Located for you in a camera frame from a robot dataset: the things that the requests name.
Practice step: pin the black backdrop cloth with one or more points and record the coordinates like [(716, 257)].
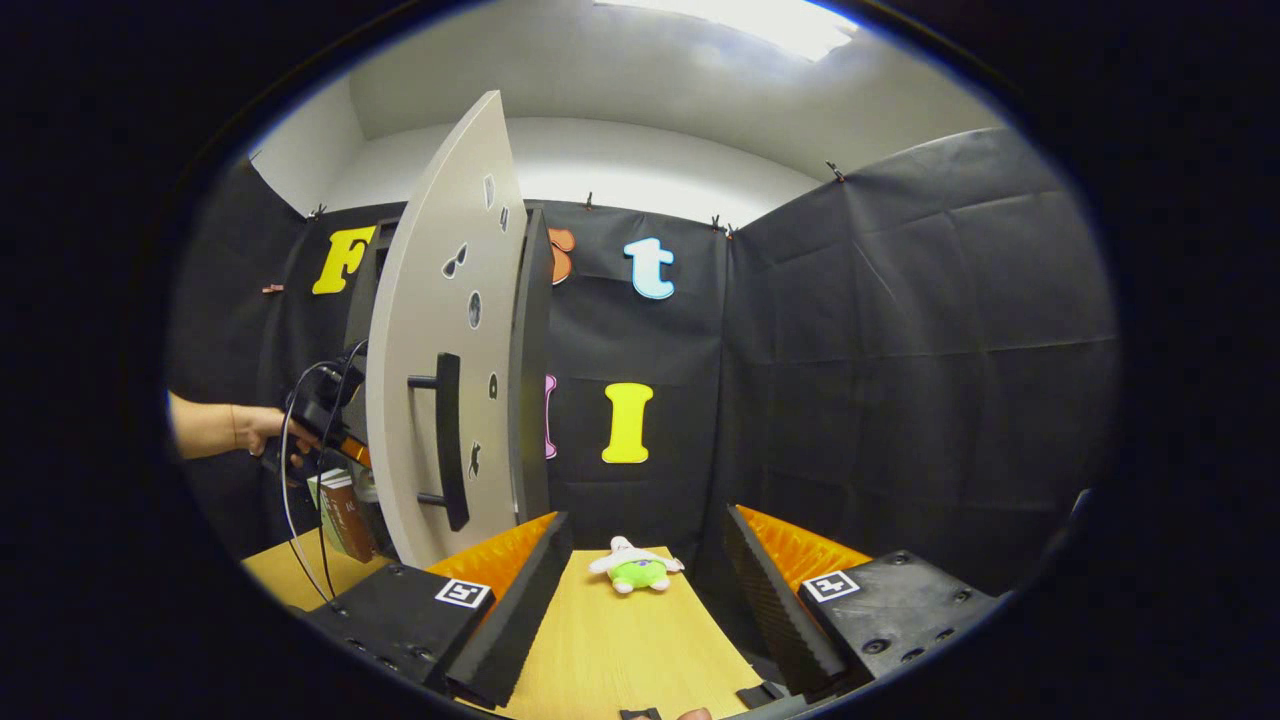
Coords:
[(900, 350)]

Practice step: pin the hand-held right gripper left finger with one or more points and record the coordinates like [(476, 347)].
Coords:
[(515, 610)]

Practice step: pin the green and white plush toy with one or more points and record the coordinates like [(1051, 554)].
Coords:
[(637, 573)]

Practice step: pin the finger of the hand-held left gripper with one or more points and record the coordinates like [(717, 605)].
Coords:
[(355, 450)]

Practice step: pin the beige cabinet door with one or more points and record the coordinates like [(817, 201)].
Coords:
[(420, 300)]

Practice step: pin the grey cabinet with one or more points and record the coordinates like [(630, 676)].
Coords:
[(532, 400)]

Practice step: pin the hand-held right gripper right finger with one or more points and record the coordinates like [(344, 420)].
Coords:
[(775, 605)]

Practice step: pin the brown book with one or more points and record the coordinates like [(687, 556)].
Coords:
[(355, 525), (332, 510)]

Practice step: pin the ceiling light strip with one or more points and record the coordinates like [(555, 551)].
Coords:
[(760, 25)]

